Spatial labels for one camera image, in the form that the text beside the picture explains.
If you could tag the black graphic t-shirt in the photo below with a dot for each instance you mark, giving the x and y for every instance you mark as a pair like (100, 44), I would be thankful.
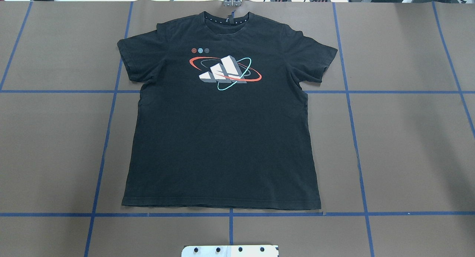
(222, 119)

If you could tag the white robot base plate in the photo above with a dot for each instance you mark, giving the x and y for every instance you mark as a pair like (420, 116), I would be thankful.
(230, 251)

